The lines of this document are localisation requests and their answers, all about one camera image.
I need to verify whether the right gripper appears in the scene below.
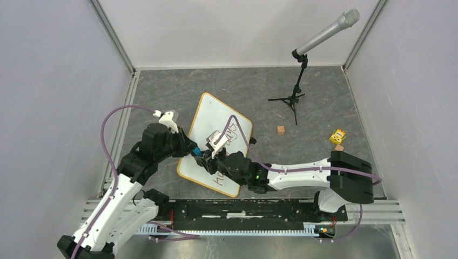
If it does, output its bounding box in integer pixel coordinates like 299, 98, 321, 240
196, 148, 246, 188

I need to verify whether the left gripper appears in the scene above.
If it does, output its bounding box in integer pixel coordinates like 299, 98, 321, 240
157, 126, 198, 162

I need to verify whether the blue whiteboard eraser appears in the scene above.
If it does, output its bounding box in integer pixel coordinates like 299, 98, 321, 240
192, 147, 204, 158

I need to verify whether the yellow framed whiteboard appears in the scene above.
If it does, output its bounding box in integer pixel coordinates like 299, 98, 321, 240
177, 92, 253, 197

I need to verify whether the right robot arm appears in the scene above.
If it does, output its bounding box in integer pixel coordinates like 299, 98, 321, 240
191, 148, 379, 220

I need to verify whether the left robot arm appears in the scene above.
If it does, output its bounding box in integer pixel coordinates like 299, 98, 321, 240
57, 123, 197, 258

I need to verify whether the yellow toy block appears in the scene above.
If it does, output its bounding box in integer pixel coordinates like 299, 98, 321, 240
329, 128, 346, 145

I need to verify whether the black microphone tripod stand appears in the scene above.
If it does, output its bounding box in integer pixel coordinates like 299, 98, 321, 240
267, 50, 308, 126

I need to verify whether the silver microphone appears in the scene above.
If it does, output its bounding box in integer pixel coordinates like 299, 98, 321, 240
292, 8, 360, 59

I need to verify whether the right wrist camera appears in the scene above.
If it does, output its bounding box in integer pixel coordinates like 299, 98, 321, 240
206, 131, 228, 159

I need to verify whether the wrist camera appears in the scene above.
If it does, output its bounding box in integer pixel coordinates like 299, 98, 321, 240
206, 131, 228, 159
153, 110, 178, 133

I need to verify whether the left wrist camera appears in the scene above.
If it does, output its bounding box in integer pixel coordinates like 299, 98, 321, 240
153, 110, 178, 133

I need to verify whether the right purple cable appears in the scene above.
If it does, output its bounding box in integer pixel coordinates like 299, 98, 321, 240
218, 115, 383, 244

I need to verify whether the purple cable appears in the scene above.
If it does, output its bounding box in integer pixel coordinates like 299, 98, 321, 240
218, 115, 383, 244
70, 104, 160, 259

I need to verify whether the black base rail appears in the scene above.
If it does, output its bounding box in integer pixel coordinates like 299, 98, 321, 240
155, 199, 348, 231

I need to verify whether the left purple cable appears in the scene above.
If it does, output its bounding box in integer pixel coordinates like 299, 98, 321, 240
70, 104, 160, 259

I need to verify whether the white cable duct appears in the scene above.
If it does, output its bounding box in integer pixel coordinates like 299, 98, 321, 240
135, 223, 335, 238

